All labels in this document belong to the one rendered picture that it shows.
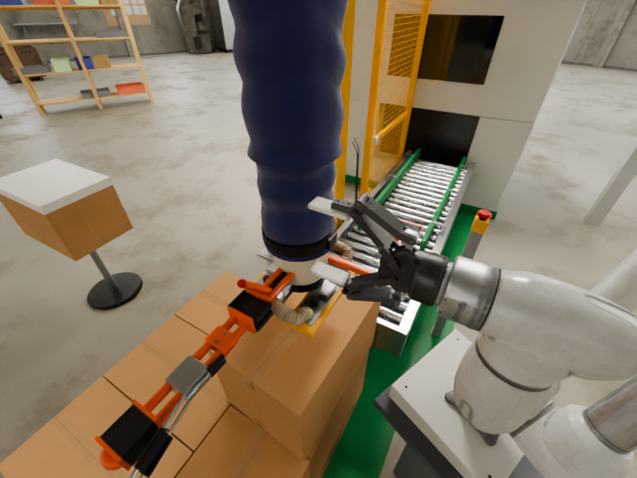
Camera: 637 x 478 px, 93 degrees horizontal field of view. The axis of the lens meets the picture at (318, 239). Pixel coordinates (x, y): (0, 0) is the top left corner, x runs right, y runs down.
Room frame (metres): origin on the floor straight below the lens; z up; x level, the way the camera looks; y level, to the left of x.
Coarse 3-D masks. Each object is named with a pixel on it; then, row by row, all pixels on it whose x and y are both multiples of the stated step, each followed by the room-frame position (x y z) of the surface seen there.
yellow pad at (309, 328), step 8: (352, 272) 0.79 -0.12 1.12; (336, 288) 0.70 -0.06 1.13; (312, 296) 0.67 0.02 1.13; (320, 296) 0.67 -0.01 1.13; (336, 296) 0.68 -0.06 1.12; (304, 304) 0.64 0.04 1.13; (312, 304) 0.63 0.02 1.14; (320, 304) 0.64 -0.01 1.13; (328, 304) 0.64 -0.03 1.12; (320, 312) 0.61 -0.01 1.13; (328, 312) 0.61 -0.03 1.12; (312, 320) 0.58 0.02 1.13; (320, 320) 0.58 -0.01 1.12; (296, 328) 0.56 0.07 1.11; (304, 328) 0.55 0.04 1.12; (312, 328) 0.55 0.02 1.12; (312, 336) 0.53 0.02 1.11
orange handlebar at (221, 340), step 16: (336, 256) 0.74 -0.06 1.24; (368, 272) 0.67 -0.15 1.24; (208, 336) 0.44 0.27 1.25; (224, 336) 0.44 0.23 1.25; (240, 336) 0.45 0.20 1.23; (224, 352) 0.40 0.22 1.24; (160, 400) 0.29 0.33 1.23; (176, 400) 0.29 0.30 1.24; (160, 416) 0.26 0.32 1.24; (112, 464) 0.18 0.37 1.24
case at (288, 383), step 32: (352, 320) 0.71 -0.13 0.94; (256, 352) 0.58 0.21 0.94; (288, 352) 0.58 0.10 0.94; (320, 352) 0.58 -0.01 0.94; (352, 352) 0.66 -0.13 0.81; (224, 384) 0.58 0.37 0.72; (256, 384) 0.47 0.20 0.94; (288, 384) 0.47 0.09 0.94; (320, 384) 0.47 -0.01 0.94; (256, 416) 0.50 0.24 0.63; (288, 416) 0.40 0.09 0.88; (320, 416) 0.47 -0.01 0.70; (288, 448) 0.41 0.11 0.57
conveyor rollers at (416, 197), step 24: (432, 168) 2.89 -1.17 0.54; (456, 168) 2.88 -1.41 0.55; (408, 192) 2.39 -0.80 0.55; (432, 192) 2.44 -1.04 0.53; (408, 216) 2.01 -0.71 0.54; (432, 216) 2.00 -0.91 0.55; (360, 240) 1.72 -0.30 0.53; (432, 240) 1.73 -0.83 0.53; (360, 264) 1.45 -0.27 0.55; (384, 312) 1.07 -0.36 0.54
